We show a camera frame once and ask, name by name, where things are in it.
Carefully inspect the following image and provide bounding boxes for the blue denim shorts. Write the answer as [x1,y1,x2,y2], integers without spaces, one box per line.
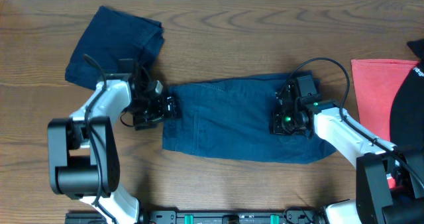
[162,74,335,164]

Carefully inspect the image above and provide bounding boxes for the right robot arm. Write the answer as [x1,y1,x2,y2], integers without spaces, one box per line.
[271,95,423,223]

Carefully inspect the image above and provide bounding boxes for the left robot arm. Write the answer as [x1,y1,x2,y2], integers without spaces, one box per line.
[47,74,176,223]

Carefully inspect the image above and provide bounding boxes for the folded dark navy shorts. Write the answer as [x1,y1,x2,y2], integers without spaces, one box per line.
[65,6,164,90]

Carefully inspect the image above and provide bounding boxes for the red cloth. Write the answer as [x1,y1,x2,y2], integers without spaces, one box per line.
[350,58,420,189]

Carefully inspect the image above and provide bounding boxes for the black printed garment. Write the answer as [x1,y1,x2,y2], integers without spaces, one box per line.
[390,39,424,152]

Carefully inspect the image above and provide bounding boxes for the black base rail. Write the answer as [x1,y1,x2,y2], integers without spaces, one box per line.
[64,209,327,224]

